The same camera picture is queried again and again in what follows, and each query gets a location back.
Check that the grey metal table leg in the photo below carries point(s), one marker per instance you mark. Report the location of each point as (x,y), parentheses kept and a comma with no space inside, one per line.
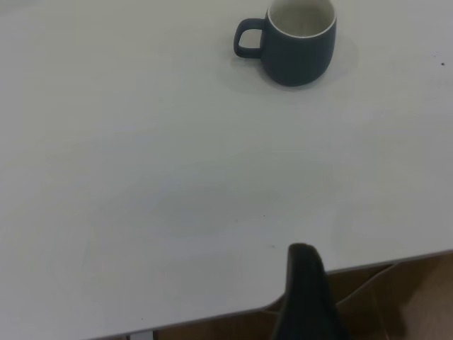
(141,335)

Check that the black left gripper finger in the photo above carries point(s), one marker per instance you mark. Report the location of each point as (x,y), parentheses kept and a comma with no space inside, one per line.
(306,301)

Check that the dark grey ceramic mug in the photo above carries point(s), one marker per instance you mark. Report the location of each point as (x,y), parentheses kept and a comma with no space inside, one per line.
(297,60)

